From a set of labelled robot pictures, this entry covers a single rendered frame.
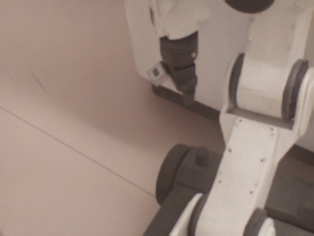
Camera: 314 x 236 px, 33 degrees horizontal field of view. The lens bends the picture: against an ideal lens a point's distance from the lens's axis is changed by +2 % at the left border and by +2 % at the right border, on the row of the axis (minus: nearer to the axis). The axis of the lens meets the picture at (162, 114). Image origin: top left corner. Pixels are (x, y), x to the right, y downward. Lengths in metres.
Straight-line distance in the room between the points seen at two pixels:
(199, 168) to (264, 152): 0.31
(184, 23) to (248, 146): 0.32
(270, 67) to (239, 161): 0.22
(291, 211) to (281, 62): 0.43
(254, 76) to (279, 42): 0.10
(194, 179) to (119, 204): 0.32
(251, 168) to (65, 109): 1.04
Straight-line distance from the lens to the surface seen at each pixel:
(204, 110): 1.92
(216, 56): 1.65
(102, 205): 1.72
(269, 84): 1.19
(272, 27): 1.16
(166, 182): 1.53
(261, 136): 1.24
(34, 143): 1.99
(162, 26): 1.11
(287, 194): 1.46
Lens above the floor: 1.32
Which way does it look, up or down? 42 degrees down
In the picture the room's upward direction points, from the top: 8 degrees counter-clockwise
